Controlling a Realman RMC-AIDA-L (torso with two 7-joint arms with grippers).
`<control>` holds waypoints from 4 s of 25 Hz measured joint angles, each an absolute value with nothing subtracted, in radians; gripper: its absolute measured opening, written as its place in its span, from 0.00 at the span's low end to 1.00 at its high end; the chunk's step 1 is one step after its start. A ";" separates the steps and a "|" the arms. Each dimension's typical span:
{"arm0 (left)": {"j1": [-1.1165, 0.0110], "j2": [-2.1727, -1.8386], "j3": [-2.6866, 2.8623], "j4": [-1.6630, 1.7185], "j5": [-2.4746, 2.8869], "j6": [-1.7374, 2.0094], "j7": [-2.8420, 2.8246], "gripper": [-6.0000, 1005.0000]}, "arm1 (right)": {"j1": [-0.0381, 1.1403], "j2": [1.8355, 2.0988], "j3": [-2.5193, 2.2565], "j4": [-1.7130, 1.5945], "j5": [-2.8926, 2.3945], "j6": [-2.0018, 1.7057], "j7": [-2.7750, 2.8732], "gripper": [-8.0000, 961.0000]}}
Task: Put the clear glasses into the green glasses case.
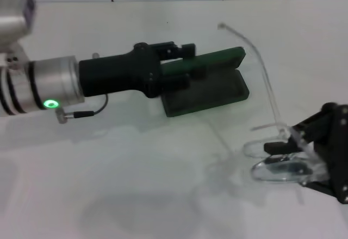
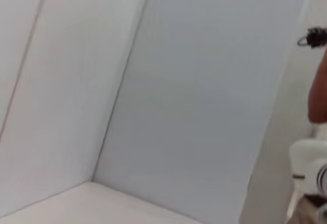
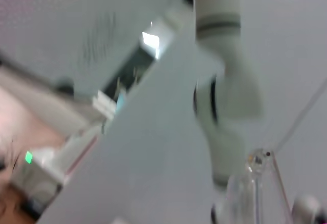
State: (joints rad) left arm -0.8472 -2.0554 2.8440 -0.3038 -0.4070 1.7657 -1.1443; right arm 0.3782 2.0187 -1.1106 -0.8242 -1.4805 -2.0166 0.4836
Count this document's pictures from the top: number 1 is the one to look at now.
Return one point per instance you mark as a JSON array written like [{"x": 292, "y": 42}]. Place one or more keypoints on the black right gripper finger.
[
  {"x": 277, "y": 147},
  {"x": 320, "y": 187}
]

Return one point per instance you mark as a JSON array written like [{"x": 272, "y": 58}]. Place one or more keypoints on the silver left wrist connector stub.
[{"x": 95, "y": 55}]

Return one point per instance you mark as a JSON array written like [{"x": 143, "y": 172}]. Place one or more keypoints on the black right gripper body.
[{"x": 340, "y": 146}]

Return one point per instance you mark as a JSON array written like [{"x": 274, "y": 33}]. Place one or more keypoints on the clear white glasses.
[{"x": 274, "y": 172}]

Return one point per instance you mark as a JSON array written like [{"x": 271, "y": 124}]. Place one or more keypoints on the green glasses case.
[{"x": 212, "y": 94}]

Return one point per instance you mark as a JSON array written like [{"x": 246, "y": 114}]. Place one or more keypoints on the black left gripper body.
[{"x": 117, "y": 73}]

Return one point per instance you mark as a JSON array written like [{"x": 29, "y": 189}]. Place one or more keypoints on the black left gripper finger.
[
  {"x": 187, "y": 49},
  {"x": 176, "y": 82}
]

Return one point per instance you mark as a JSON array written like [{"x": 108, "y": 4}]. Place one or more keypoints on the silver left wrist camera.
[{"x": 13, "y": 5}]

